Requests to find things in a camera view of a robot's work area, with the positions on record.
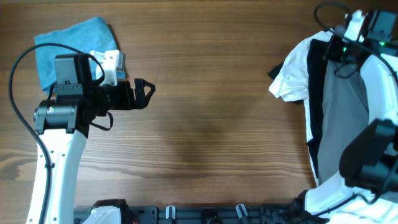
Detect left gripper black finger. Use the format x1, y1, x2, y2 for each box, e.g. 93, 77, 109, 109
134, 90, 150, 109
134, 78, 155, 93

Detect grey shorts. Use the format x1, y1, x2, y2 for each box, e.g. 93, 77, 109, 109
317, 61, 369, 184

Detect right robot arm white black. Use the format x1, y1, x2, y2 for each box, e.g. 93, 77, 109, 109
289, 10, 397, 223

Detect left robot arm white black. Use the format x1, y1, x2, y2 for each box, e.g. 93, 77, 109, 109
27, 50, 155, 223

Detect black garment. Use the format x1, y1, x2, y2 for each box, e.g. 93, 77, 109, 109
268, 39, 328, 180

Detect white shirt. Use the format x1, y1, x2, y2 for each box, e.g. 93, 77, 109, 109
268, 30, 398, 224

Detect folded blue denim garment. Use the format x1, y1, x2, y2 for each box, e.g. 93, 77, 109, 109
34, 16, 118, 93

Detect black base rail with clips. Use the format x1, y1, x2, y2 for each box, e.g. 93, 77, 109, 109
73, 198, 327, 224

